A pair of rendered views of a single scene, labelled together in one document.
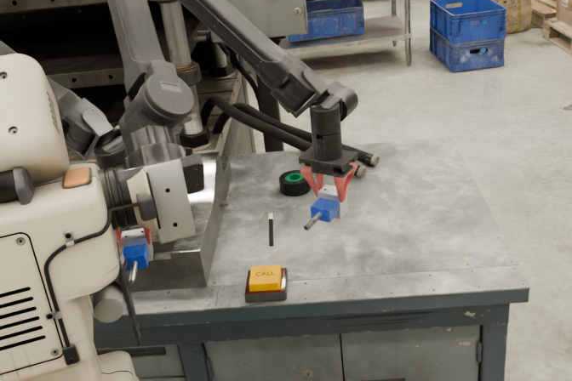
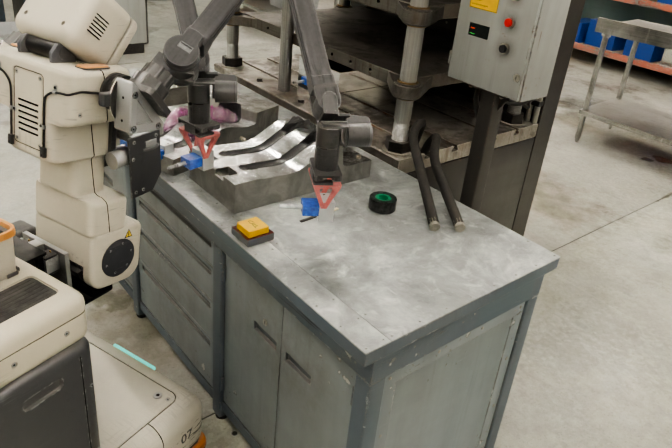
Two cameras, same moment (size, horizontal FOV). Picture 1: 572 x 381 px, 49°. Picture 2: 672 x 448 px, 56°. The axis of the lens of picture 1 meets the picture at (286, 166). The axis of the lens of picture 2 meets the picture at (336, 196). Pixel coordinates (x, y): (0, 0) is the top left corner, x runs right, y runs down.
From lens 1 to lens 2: 106 cm
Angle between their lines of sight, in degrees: 39
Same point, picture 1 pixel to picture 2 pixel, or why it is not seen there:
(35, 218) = (46, 70)
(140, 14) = (225, 0)
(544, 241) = not seen: outside the picture
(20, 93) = (78, 7)
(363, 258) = (323, 263)
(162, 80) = (183, 40)
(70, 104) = not seen: hidden behind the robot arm
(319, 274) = (287, 251)
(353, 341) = (289, 318)
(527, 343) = not seen: outside the picture
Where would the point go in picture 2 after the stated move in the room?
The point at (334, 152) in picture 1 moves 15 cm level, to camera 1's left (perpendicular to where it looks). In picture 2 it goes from (321, 164) to (280, 142)
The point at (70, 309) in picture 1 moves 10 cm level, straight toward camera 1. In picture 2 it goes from (50, 129) to (13, 143)
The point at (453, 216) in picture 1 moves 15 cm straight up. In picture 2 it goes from (426, 290) to (437, 235)
